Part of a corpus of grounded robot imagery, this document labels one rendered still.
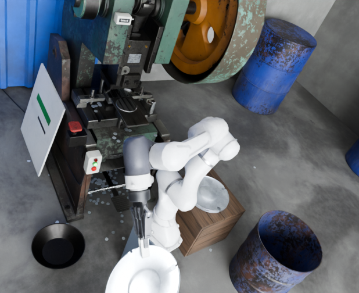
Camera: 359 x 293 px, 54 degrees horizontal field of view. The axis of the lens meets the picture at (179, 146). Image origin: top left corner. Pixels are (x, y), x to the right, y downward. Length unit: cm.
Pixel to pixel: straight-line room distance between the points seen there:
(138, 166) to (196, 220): 108
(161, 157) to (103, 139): 90
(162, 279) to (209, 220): 93
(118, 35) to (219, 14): 54
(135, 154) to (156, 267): 42
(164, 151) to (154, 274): 45
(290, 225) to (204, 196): 59
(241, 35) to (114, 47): 62
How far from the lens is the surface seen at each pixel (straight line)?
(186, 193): 161
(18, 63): 324
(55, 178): 259
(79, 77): 223
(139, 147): 117
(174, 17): 187
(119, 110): 202
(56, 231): 234
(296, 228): 245
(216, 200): 232
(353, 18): 489
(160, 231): 184
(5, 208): 248
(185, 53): 218
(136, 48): 192
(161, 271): 134
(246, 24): 178
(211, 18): 199
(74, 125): 189
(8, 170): 268
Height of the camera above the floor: 200
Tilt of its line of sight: 40 degrees down
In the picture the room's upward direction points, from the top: 23 degrees clockwise
